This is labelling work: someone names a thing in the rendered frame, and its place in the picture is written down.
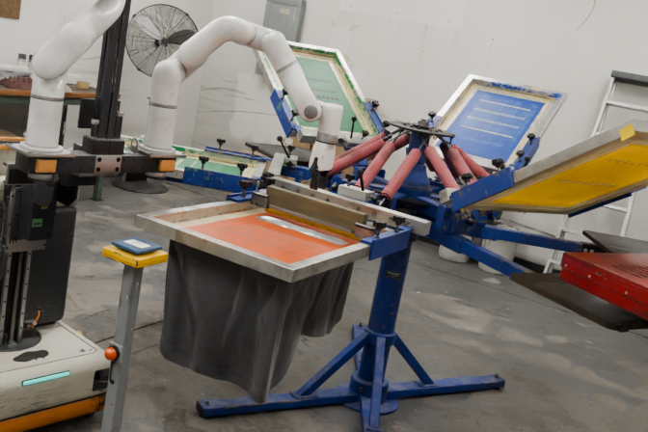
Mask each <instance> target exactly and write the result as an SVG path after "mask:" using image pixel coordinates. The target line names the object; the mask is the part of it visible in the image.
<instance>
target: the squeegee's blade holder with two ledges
mask: <svg viewBox="0 0 648 432"><path fill-rule="evenodd" d="M269 208H272V209H275V210H279V211H281V212H284V213H287V214H290V215H293V216H297V217H300V218H303V219H306V220H309V221H312V222H315V223H318V224H321V225H324V226H327V227H331V228H334V229H337V230H342V231H345V232H349V233H353V230H351V229H347V228H343V227H340V226H337V225H334V224H331V223H327V222H324V221H321V220H318V219H315V218H312V217H309V216H306V215H303V214H300V213H297V212H293V211H290V210H287V209H284V208H281V207H277V206H274V205H272V204H270V205H269Z"/></svg>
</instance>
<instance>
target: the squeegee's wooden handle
mask: <svg viewBox="0 0 648 432"><path fill-rule="evenodd" d="M266 195H268V197H269V203H268V206H269V205H270V204H272V205H274V206H277V207H281V208H284V209H287V210H290V211H293V212H297V213H300V214H303V215H306V216H309V217H312V218H315V219H318V220H321V221H324V222H327V223H331V224H334V225H337V226H340V227H343V228H347V229H350V230H353V233H354V232H355V227H356V225H355V223H360V224H363V225H366V222H367V217H368V215H367V214H366V213H363V212H361V211H357V210H354V209H351V208H347V207H344V206H340V205H337V204H334V203H330V202H325V201H321V200H319V199H316V198H312V197H309V196H306V195H302V194H299V193H296V192H292V191H289V190H286V189H283V188H280V187H277V186H273V185H269V186H268V187H267V191H266Z"/></svg>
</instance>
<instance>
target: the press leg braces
mask: <svg viewBox="0 0 648 432"><path fill-rule="evenodd" d="M368 339H369V333H367V332H366V331H363V332H362V333H361V334H360V335H358V336H357V337H356V338H355V339H354V340H353V341H352V342H350V343H349V344H348V345H347V346H346V347H345V348H344V349H343V350H342V351H340V352H339V353H338V354H337V355H336V356H335V357H334V358H333V359H332V360H330V361H329V362H328V363H327V364H326V365H325V366H324V367H322V368H321V369H320V370H319V371H318V372H317V373H316V374H315V375H314V376H312V377H311V378H310V379H309V381H308V382H307V383H306V384H305V385H303V386H302V387H301V388H300V389H299V390H298V391H290V393H291V394H292V395H293V396H294V397H295V398H296V399H305V398H316V397H318V396H317V395H316V394H315V393H314V391H315V390H317V389H318V388H319V387H320V386H321V385H322V384H323V383H324V382H325V381H326V380H328V379H329V378H330V377H331V376H332V375H333V374H334V373H335V372H336V371H338V370H339V369H340V368H341V367H342V366H343V365H344V364H345V363H347V362H348V361H349V360H350V359H351V358H352V357H353V356H354V355H355V354H356V353H358V352H359V351H360V350H361V349H362V348H363V347H364V346H365V345H366V344H368ZM385 343H386V339H385V338H384V337H378V338H377V339H376V344H375V356H374V368H373V380H372V391H371V400H370V410H369V418H368V417H364V424H365V430H369V431H375V432H382V427H381V420H379V416H380V406H381V395H382V385H383V372H384V359H385ZM393 346H394V347H395V348H396V349H397V351H398V352H399V353H400V355H401V356H402V357H403V358H404V360H405V361H406V362H407V364H408V365H409V366H410V368H411V369H412V370H413V371H414V372H415V374H416V375H417V377H418V378H419V380H414V382H416V383H417V384H418V385H420V386H421V387H422V388H428V387H439V386H440V385H439V384H438V383H436V382H435V381H434V380H432V379H431V378H430V377H429V375H428V374H427V373H426V372H425V370H424V369H423V368H422V366H421V365H420V364H419V362H418V361H417V359H416V358H415V357H414V355H413V354H412V353H411V351H410V350H409V349H408V347H407V346H406V345H405V343H404V342H403V341H402V340H401V338H400V337H399V336H398V334H396V336H395V341H394V345H393ZM362 353H363V352H362ZM362 353H358V362H359V363H360V362H361V357H362Z"/></svg>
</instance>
